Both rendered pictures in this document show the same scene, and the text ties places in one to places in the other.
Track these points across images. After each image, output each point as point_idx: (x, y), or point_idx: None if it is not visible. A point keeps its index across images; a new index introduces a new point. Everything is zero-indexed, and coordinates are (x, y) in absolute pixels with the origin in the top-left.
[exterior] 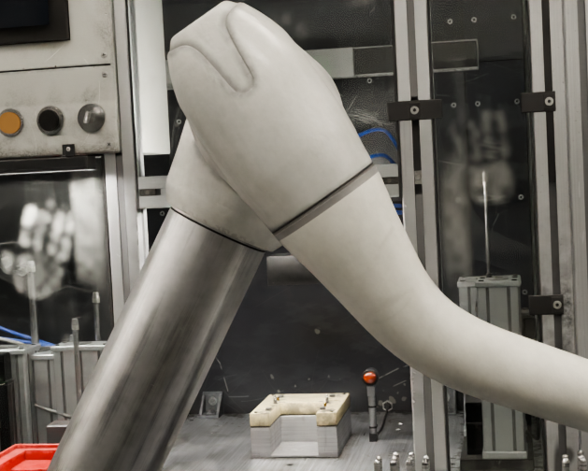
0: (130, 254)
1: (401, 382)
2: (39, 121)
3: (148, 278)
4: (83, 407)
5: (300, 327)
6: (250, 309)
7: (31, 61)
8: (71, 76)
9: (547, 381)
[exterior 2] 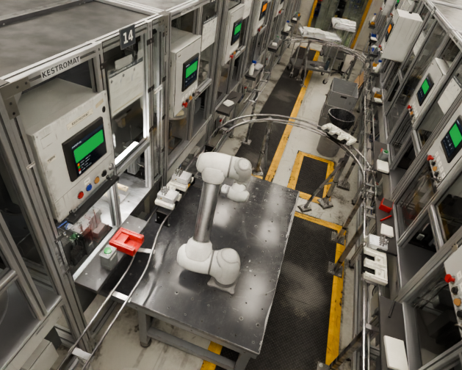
0: (116, 188)
1: None
2: (103, 175)
3: (214, 195)
4: (209, 217)
5: None
6: None
7: (98, 162)
8: (106, 160)
9: None
